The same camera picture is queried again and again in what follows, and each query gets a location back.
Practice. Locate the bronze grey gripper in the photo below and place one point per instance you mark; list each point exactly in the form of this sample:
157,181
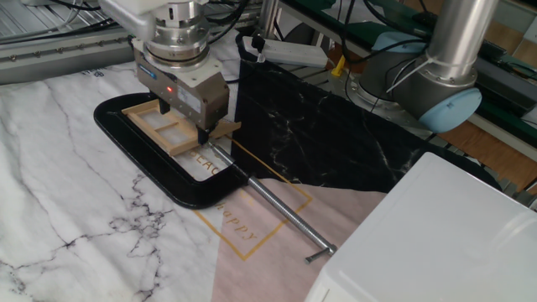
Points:
197,96

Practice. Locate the small wooden sliding window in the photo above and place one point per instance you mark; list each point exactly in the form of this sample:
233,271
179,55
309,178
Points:
182,144

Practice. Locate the black power plug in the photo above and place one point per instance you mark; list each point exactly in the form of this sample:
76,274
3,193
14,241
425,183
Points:
258,44

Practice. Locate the marble pattern table cloth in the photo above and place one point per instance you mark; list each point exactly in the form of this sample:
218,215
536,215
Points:
84,189

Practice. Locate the white power strip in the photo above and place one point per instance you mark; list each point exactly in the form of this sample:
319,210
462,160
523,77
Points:
293,54

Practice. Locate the yellow plastic clip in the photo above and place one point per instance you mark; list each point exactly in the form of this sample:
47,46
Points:
339,67

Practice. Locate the white zip tie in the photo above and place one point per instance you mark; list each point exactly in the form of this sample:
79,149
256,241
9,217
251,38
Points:
409,75

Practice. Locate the dark grey flat case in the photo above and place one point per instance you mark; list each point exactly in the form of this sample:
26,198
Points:
507,88

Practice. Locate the aluminium upright post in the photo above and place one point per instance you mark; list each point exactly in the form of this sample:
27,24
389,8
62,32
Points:
268,17

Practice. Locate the aluminium rail profile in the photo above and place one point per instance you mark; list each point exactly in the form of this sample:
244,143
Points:
63,56

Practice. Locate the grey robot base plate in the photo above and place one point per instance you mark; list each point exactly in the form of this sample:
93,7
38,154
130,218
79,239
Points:
377,111

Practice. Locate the white plastic enclosure box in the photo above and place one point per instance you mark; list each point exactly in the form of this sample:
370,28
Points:
419,235

